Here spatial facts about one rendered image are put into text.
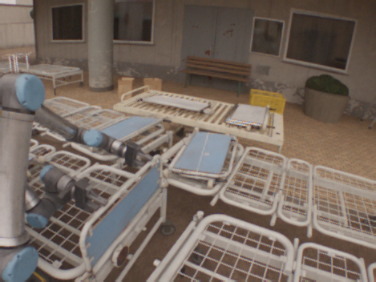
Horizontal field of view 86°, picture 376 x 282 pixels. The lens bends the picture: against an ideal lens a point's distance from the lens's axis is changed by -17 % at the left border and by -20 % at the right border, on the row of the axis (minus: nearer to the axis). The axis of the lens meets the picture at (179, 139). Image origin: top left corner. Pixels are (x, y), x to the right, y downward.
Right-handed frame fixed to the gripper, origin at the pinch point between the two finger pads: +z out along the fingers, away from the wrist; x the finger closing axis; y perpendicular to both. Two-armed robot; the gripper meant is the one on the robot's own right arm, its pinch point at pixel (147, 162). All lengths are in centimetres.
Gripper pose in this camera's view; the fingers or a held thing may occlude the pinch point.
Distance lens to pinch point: 131.6
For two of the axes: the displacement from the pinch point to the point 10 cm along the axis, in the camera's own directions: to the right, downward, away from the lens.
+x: 2.3, -8.6, -4.7
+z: 9.0, 3.6, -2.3
